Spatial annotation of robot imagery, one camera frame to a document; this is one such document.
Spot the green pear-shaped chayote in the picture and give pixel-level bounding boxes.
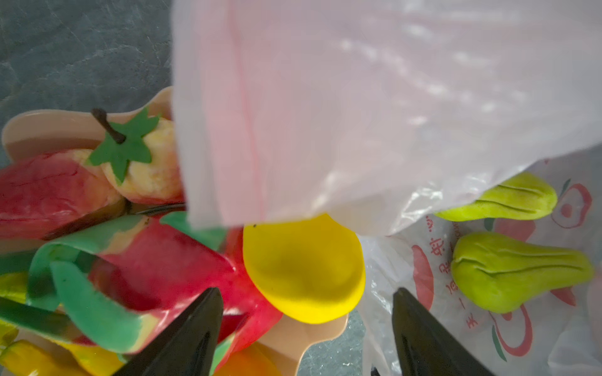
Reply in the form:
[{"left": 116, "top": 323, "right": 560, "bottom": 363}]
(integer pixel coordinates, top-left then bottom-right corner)
[{"left": 451, "top": 232, "right": 595, "bottom": 314}]

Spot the red strawberry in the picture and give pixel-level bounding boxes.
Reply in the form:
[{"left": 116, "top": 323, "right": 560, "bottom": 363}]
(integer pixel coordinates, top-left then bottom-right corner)
[{"left": 89, "top": 107, "right": 184, "bottom": 205}]

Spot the red dragon fruit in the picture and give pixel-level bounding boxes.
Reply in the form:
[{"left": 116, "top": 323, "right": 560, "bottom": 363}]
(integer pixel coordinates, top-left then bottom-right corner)
[{"left": 1, "top": 211, "right": 282, "bottom": 368}]

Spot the pink plastic bag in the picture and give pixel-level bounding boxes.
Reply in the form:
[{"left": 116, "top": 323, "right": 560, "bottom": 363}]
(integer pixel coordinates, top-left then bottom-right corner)
[{"left": 172, "top": 1, "right": 601, "bottom": 375}]

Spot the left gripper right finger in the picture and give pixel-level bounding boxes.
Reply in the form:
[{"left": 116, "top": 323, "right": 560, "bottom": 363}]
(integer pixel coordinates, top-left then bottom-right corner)
[{"left": 392, "top": 288, "right": 492, "bottom": 376}]

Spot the pink fruit plate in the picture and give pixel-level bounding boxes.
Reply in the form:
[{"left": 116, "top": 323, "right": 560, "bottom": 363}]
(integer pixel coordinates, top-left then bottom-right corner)
[{"left": 2, "top": 110, "right": 348, "bottom": 375}]

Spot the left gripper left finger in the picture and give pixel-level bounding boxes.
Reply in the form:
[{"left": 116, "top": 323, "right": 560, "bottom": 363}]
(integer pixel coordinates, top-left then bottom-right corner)
[{"left": 114, "top": 288, "right": 224, "bottom": 376}]

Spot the yellow lemon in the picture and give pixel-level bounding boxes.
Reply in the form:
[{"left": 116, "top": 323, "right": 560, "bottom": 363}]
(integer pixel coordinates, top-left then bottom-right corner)
[{"left": 242, "top": 214, "right": 366, "bottom": 324}]

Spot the red peach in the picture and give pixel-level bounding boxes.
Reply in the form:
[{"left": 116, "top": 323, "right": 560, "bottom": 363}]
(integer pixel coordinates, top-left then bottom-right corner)
[{"left": 1, "top": 149, "right": 126, "bottom": 241}]

